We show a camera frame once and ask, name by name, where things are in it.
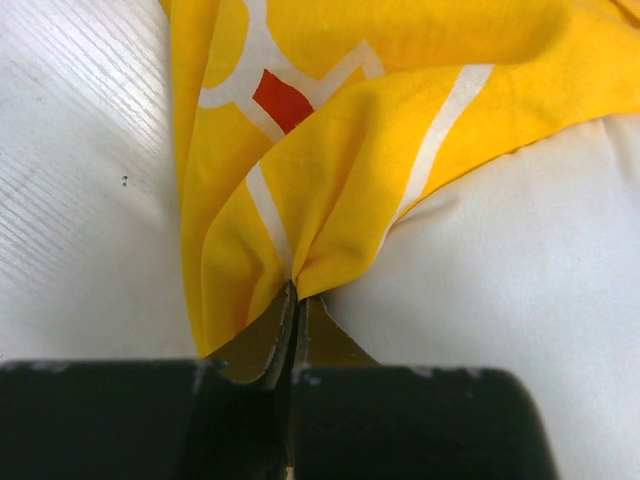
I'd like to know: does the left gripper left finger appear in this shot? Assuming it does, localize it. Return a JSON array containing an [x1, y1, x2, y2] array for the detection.
[[202, 283, 297, 479]]

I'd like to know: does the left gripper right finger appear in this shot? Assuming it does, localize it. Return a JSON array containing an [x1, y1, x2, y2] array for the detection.
[[289, 298, 385, 479]]

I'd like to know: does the white pillow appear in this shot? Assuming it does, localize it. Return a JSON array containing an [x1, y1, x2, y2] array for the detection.
[[324, 115, 639, 479]]

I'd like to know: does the yellow printed pillowcase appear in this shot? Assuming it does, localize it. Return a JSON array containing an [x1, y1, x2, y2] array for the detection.
[[162, 1, 639, 355]]

